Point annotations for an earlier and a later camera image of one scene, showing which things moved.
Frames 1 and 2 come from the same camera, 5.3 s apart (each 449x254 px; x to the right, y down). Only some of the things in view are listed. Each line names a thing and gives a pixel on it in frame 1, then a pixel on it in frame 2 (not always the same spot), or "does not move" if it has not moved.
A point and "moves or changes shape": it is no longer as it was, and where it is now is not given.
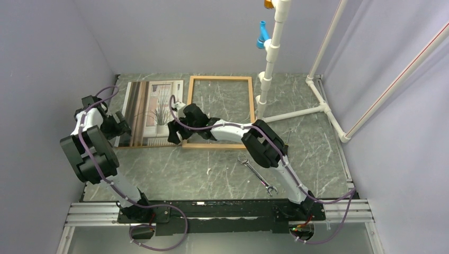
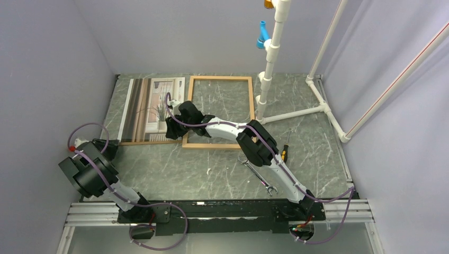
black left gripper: [119, 128] -> [113, 145]
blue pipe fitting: [263, 35] does not move
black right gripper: [173, 128] does not move
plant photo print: [146, 111] moves or changes shape
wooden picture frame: [252, 118] does not move
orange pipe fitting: [268, 4] does not move
